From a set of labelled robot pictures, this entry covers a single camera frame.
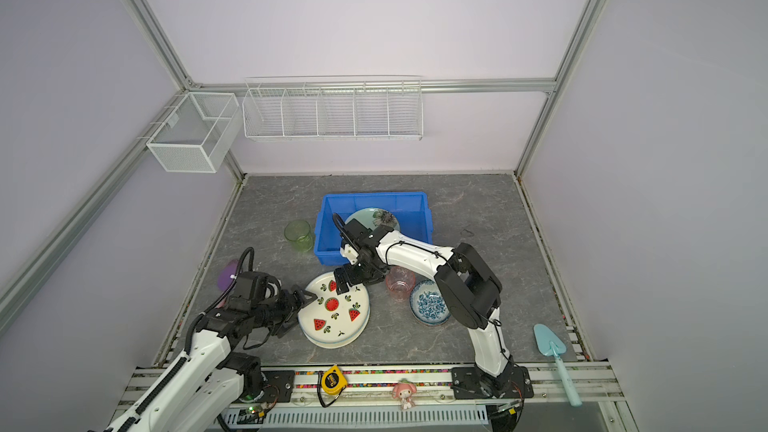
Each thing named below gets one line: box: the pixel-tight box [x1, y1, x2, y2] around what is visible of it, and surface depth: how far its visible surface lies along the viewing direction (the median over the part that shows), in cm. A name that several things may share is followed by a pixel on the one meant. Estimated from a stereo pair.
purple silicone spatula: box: [217, 259, 239, 291], surface depth 98 cm
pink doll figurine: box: [392, 378, 417, 410], surface depth 72 cm
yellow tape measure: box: [321, 365, 348, 395], surface depth 75 cm
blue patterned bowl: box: [410, 279, 451, 326], surface depth 80 cm
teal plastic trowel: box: [533, 324, 583, 407], surface depth 79 cm
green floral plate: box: [345, 207, 400, 231], surface depth 107 cm
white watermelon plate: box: [297, 271, 371, 349], surface depth 85 cm
